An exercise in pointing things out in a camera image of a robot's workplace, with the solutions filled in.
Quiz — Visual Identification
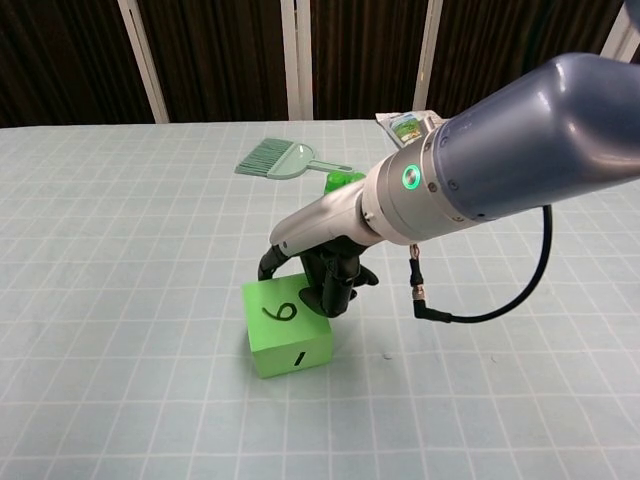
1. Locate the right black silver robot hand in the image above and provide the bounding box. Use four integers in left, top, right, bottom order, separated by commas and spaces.
255, 180, 390, 320

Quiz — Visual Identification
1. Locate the green cube with handwritten numbers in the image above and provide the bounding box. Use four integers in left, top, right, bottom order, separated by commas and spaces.
240, 272, 334, 380

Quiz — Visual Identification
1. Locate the green toy building brick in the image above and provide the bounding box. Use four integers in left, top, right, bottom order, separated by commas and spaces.
323, 170, 367, 195

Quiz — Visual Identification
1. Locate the teal dustpan brush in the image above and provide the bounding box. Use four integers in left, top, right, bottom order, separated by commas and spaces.
234, 138, 354, 181

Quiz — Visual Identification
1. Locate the white snack bag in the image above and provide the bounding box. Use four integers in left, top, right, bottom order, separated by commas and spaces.
375, 110, 445, 150

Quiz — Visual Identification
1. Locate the light blue checked tablecloth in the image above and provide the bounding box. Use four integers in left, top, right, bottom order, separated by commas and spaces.
0, 117, 640, 480

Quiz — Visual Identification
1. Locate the white screen frame post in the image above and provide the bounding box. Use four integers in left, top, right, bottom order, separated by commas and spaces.
279, 0, 315, 121
598, 27, 640, 65
118, 0, 170, 124
412, 0, 442, 113

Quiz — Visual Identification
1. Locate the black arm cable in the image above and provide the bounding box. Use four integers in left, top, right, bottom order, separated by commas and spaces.
407, 203, 554, 326

